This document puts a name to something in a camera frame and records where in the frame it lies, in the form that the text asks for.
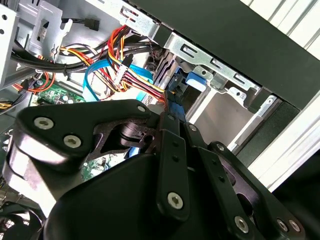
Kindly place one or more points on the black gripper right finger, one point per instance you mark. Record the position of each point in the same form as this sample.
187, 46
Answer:
225, 180

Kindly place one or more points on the hard disk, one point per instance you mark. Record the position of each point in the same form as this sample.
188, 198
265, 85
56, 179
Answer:
196, 80

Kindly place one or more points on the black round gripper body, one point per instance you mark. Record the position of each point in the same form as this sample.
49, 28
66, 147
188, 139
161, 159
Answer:
112, 200

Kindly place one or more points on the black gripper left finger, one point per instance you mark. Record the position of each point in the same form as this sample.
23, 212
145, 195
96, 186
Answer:
60, 125

